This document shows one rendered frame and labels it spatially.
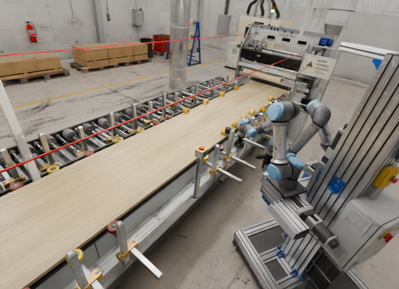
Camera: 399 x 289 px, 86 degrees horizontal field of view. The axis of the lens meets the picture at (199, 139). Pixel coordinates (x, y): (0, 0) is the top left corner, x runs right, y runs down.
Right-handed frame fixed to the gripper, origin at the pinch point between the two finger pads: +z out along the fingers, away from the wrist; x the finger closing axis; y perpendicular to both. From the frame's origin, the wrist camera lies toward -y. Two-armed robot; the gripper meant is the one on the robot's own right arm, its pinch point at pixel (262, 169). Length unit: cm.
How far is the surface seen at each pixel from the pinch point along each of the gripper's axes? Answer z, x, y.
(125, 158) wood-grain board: -2, -77, -102
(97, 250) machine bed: 17, -136, -57
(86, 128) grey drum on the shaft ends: 4, -68, -182
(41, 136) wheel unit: -26, -121, -144
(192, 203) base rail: 18, -63, -34
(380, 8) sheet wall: -171, 888, 24
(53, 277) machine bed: 10, -161, -57
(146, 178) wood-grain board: -2, -82, -68
